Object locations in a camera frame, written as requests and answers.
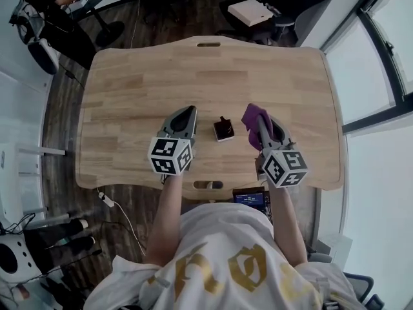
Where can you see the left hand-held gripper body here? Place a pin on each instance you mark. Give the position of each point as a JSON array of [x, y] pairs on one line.
[[169, 155]]

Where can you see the dark window frame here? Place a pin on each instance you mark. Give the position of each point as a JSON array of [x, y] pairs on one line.
[[377, 40]]

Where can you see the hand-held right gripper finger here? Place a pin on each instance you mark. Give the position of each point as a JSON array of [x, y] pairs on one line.
[[283, 133], [263, 132]]

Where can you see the white dotted round device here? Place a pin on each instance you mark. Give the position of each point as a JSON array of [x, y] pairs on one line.
[[14, 262]]

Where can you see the white flat box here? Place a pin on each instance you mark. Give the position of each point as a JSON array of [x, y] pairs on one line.
[[250, 11]]

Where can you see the person's right forearm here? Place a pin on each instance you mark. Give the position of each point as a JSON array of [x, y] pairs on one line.
[[287, 224]]

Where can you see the black device with screen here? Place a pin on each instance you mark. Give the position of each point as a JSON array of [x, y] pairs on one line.
[[249, 199]]

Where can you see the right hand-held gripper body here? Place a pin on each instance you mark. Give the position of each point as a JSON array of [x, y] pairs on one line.
[[284, 168]]

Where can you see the person's left forearm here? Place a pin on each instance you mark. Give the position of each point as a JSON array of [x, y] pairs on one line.
[[166, 218]]

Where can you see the grey office chair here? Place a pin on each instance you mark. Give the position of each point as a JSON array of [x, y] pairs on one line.
[[359, 286]]

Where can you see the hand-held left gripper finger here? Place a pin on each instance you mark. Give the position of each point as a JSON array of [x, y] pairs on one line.
[[172, 118], [193, 124]]

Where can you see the white shelf rack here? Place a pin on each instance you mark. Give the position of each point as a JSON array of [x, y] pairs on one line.
[[19, 179]]

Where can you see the person's white printed shirt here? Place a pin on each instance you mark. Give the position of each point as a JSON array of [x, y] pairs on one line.
[[226, 263]]

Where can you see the black soap dispenser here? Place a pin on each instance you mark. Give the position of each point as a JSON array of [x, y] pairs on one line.
[[223, 130]]

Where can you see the purple cloth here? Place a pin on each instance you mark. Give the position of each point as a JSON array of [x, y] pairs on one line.
[[251, 116]]

